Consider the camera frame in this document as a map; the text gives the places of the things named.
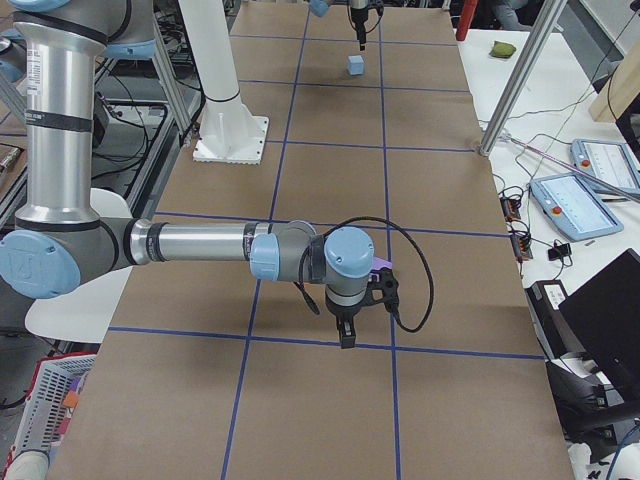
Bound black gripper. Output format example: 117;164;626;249
326;298;361;349
348;0;369;50

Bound light blue foam block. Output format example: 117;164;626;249
347;55;365;76

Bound purple foam block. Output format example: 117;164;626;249
372;256;393;271

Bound green bean bag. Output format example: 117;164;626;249
489;41;517;59

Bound reacher grabber tool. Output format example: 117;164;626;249
499;133;639;203

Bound near teach pendant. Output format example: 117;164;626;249
530;174;624;241

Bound teach pendant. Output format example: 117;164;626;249
570;139;639;194
530;174;624;241

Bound black laptop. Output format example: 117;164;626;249
559;248;639;401

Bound white chair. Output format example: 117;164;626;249
25;188;132;344

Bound far teach pendant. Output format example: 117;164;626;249
570;139;639;194

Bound white plastic basket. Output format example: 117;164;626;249
6;353;96;465

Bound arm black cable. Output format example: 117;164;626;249
292;215;434;334

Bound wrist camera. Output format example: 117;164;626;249
368;267;400;315

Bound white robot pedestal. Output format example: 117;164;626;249
179;0;269;165

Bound aluminium frame post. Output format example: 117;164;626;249
478;0;567;157

